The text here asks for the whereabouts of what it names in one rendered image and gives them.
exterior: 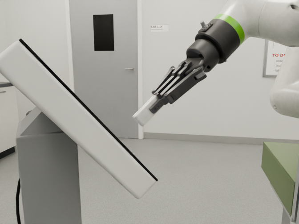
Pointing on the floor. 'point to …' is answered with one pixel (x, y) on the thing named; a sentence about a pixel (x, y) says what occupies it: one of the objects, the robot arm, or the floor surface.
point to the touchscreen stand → (49, 178)
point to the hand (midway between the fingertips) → (148, 110)
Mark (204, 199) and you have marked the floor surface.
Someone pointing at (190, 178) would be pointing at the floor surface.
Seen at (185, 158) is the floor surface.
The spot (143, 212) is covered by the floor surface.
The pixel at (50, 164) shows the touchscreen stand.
